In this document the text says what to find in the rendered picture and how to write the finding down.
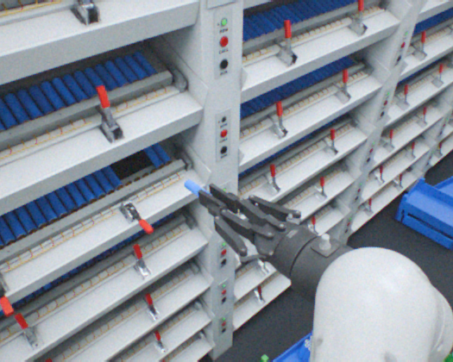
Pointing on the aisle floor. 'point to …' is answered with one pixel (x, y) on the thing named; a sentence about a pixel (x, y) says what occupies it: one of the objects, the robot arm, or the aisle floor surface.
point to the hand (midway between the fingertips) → (217, 201)
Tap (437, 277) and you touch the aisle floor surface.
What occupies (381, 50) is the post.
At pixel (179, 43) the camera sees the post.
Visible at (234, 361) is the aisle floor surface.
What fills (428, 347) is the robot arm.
